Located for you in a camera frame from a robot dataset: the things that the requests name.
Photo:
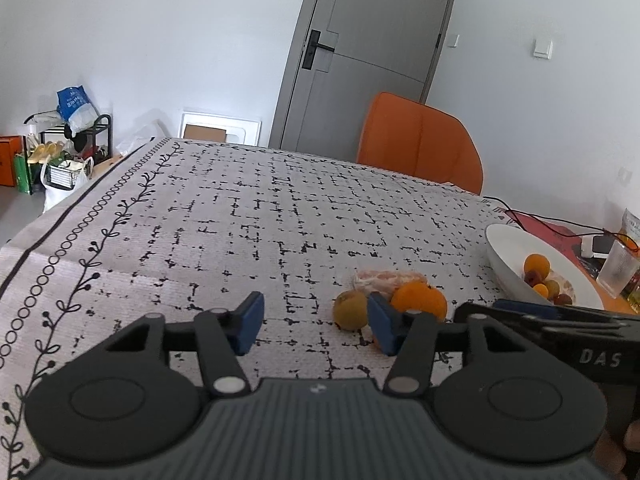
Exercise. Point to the brown longan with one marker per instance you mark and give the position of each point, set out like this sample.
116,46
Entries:
350,310
552,287

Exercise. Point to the red lychee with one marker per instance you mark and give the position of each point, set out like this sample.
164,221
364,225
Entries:
532,277

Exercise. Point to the orange box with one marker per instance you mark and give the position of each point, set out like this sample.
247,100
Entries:
10,160

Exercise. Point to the blue plastic bag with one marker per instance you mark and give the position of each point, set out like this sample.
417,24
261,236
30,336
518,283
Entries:
75,107

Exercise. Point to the snack packet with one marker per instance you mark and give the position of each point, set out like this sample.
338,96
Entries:
632,225

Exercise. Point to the green bag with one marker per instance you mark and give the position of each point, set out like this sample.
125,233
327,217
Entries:
22,175

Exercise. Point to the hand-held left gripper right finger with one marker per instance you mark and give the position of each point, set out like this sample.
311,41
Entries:
382,325

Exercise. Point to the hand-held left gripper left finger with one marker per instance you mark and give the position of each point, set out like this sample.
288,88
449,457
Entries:
247,325

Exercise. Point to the orange chair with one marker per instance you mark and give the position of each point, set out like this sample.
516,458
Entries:
415,140

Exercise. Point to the white light switch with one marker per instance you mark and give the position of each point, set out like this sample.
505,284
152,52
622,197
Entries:
542,48

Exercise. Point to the grey door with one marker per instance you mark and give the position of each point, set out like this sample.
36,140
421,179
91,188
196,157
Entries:
370,35

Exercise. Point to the white plate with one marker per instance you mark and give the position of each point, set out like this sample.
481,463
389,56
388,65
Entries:
505,250

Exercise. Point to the white bag with basket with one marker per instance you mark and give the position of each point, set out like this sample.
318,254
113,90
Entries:
65,180

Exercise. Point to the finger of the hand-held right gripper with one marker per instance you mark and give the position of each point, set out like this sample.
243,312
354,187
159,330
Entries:
530,307
565,327

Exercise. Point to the dark plum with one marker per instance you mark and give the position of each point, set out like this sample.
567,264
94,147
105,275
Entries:
563,300

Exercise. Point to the peeled tangerine segment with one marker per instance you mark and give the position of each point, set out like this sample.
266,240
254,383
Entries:
380,280

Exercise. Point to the black metal rack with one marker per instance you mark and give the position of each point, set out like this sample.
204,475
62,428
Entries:
102,130

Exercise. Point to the small kumquat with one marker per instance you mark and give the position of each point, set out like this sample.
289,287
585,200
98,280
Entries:
540,290

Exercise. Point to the person's right hand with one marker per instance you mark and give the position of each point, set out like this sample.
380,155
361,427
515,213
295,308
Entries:
612,455

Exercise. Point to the white picture frame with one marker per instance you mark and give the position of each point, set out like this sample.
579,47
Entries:
240,127

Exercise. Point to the medium orange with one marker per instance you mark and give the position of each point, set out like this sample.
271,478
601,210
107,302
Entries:
536,263

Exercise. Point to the yellow slippers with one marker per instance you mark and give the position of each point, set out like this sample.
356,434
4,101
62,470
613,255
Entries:
45,151

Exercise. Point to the large orange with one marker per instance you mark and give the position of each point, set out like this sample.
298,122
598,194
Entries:
420,300

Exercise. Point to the clear ribbed cup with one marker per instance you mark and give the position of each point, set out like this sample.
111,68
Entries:
617,270

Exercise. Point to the black patterned white tablecloth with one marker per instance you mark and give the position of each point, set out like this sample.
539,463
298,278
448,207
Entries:
250,210

